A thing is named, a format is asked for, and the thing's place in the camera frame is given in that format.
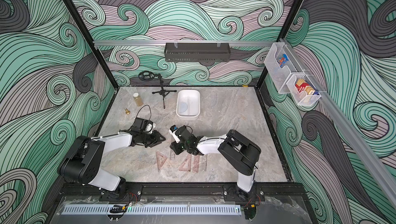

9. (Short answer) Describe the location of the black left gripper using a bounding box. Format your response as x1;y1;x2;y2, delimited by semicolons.
140;130;166;147

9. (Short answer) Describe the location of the white plastic storage box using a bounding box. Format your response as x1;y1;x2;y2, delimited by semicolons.
176;89;201;121

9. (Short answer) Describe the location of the clear semicircle protractor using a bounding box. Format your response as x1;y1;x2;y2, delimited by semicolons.
178;101;189;114

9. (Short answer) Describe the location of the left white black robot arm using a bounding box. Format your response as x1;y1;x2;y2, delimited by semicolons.
57;130;166;192

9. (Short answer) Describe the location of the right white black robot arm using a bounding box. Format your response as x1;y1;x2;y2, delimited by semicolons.
169;126;262;193

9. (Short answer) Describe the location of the red box in bin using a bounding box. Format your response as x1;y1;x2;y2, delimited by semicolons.
295;78;315;95

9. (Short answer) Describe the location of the long clear ruler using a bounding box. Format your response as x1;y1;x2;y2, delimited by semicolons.
199;155;208;172

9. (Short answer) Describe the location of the pink set square left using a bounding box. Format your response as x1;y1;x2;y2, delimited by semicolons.
156;151;168;171

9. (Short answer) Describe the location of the long pink ruler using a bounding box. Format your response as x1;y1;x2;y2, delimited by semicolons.
192;155;200;173

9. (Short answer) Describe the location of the spice jar with white lid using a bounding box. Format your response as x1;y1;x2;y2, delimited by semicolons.
133;92;143;106

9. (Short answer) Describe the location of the black tripod headphone stand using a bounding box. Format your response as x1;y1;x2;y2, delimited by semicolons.
138;71;177;109

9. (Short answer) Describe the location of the blue red packet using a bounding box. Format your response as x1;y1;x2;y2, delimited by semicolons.
277;54;289;68

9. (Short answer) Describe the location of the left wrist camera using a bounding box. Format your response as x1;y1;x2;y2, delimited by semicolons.
131;117;156;133

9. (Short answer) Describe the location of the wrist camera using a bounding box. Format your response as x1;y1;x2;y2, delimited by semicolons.
131;117;156;133
169;125;180;143

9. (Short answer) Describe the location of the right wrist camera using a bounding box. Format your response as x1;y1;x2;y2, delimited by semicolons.
169;125;180;143

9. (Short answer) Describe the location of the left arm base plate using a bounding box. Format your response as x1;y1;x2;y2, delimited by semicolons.
100;183;143;202

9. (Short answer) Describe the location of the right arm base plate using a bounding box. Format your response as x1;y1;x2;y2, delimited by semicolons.
222;183;265;203

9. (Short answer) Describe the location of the white slotted cable duct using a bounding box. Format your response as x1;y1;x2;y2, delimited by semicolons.
60;204;242;216

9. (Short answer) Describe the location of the black vertical frame post left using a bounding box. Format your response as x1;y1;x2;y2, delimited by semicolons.
62;0;120;90

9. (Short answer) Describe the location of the black vertical frame post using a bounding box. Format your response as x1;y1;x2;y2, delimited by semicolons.
62;0;120;90
256;0;316;87

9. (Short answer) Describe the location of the black vertical frame post right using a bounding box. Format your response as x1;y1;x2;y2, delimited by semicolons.
256;0;316;87

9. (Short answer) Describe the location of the black front frame beam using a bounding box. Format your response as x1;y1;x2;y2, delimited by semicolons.
60;182;305;197

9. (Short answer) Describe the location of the aluminium rail back wall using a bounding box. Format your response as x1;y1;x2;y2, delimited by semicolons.
92;40;279;48

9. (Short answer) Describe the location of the aluminium rail wall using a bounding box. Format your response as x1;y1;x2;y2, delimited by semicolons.
92;40;279;48
279;38;396;206

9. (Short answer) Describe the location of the clear wall bin upper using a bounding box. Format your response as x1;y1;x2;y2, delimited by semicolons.
265;42;299;94

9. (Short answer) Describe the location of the clear wall bin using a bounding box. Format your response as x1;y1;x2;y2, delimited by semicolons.
265;42;299;94
286;73;321;107

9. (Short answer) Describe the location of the clear wall bin lower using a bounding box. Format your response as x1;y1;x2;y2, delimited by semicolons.
286;73;321;107

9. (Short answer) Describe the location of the aluminium rail right wall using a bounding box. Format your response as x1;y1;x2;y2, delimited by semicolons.
279;38;396;206

